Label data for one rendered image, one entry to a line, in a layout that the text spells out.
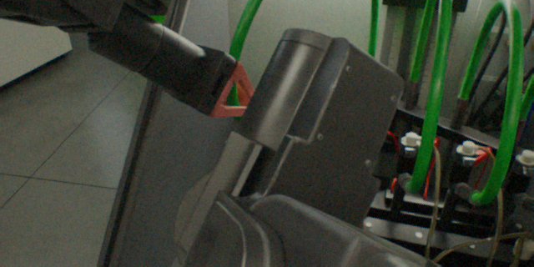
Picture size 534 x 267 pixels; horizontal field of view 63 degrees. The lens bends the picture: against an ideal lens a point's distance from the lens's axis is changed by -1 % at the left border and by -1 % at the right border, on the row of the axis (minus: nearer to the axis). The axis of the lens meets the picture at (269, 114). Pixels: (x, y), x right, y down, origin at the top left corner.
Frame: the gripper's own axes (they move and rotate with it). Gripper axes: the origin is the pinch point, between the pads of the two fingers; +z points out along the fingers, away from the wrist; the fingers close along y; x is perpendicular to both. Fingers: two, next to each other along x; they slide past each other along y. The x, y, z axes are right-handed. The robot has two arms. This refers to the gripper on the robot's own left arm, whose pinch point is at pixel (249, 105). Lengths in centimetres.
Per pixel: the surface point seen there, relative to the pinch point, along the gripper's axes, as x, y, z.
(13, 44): 26, 304, 13
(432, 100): -8.8, -17.3, 8.3
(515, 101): -12.5, -22.5, 13.8
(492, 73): -29, 0, 47
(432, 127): -6.4, -17.9, 9.6
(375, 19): -24.2, 9.5, 21.8
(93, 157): 56, 197, 60
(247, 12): -8.7, -1.8, -7.2
